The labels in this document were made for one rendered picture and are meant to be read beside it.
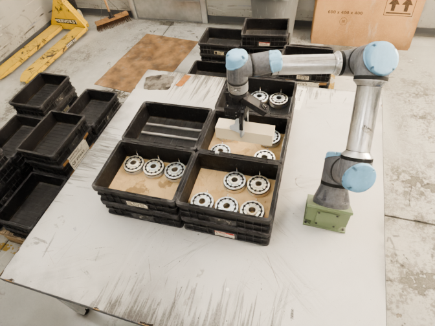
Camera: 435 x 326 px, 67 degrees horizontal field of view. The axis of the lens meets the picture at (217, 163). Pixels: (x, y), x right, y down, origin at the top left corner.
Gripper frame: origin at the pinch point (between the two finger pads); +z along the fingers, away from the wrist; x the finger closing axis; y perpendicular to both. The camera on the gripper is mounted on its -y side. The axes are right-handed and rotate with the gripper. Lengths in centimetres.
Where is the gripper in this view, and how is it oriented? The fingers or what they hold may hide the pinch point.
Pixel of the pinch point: (245, 129)
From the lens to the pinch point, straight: 137.0
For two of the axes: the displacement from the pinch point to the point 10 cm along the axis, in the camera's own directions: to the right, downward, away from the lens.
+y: -9.5, -1.7, 2.5
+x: -2.9, 7.5, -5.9
